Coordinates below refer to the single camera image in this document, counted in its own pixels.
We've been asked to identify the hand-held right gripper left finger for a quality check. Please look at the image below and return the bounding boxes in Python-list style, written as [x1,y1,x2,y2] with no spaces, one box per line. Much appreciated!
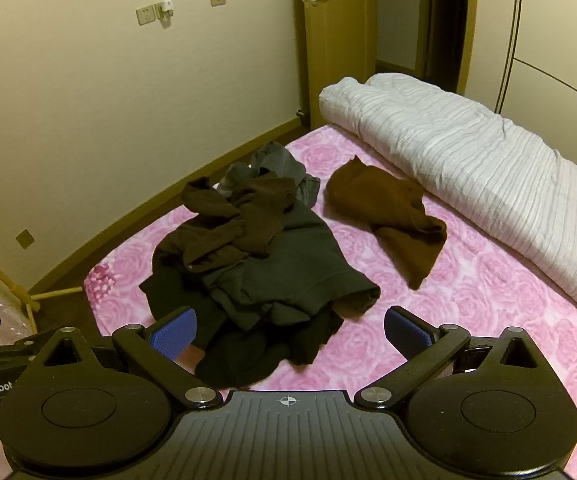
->
[23,306,223,409]

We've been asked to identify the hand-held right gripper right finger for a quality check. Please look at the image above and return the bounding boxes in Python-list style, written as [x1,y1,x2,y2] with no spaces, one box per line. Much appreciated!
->
[355,305,564,409]

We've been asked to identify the dark grey pants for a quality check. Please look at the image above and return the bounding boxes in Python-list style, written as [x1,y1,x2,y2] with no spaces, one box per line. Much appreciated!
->
[153,200,382,331]

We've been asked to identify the blue grey jeans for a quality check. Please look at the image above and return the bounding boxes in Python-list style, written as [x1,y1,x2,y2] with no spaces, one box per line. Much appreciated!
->
[218,141,322,208]

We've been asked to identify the yellow metal rack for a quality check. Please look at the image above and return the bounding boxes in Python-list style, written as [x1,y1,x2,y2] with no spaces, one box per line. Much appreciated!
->
[0,235,84,321]

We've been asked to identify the black garment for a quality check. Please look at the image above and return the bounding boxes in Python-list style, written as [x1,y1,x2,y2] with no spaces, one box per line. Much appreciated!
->
[139,260,344,391]

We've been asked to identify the pink floral blanket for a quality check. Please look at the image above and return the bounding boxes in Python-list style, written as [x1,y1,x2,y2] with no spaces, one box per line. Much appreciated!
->
[84,127,577,476]

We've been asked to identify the dark brown garment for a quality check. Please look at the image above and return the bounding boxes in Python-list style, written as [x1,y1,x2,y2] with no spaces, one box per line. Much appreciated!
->
[182,170,297,273]

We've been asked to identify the white striped duvet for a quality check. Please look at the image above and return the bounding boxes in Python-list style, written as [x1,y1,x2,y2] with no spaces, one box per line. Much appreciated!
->
[319,72,577,331]

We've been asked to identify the wooden door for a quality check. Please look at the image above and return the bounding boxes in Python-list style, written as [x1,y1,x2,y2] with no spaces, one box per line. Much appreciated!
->
[301,0,379,131]

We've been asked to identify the white wardrobe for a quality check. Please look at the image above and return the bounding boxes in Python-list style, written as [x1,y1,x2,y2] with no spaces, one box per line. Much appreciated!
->
[463,0,577,186]

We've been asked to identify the tan door frame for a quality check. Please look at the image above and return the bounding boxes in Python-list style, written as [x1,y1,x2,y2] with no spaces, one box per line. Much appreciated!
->
[456,0,482,98]

